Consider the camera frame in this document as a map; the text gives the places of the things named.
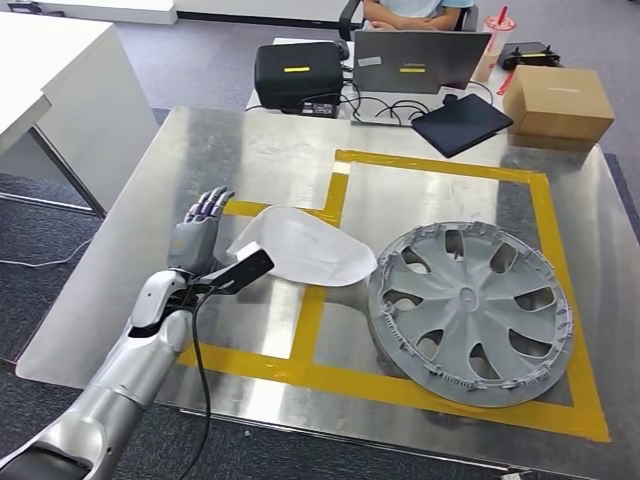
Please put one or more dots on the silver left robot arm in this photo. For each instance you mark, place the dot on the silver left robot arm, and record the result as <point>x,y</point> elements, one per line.
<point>125,371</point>

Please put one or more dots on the black router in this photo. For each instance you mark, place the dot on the black router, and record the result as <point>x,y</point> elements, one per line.
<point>530,54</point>

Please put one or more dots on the black computer mouse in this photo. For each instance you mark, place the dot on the black computer mouse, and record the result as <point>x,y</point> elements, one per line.
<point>343,50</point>

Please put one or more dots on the black equipment case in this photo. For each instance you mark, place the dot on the black equipment case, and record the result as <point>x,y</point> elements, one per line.
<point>300,73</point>

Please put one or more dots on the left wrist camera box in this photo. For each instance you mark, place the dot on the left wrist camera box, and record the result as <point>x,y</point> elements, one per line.
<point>244,268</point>

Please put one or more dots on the drink cup with red lid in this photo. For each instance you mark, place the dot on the drink cup with red lid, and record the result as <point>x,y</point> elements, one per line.
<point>492,46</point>

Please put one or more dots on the white low platform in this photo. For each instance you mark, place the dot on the white low platform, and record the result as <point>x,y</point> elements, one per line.
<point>100,10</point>

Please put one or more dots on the brown cardboard box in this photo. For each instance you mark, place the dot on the brown cardboard box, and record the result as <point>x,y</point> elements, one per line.
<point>555,99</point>

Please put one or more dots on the steel workbench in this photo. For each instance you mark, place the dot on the steel workbench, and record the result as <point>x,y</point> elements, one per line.
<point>280,146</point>

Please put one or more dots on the dark flat tablet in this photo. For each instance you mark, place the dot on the dark flat tablet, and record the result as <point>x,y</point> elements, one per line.
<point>460,122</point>

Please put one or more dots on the person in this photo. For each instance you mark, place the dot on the person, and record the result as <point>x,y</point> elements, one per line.
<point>410,13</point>

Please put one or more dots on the grey laptop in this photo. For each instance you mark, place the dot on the grey laptop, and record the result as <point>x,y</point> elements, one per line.
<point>415,63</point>

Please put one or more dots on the grey wheel hubcap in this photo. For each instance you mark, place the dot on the grey wheel hubcap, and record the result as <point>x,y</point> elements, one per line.
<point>470,318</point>

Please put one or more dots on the white desk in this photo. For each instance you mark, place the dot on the white desk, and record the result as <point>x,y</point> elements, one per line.
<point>75,86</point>

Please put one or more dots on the white curved plastic part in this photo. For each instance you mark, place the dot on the white curved plastic part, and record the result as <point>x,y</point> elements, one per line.
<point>305,248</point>

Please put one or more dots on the red pen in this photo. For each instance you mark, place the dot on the red pen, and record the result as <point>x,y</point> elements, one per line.
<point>505,83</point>

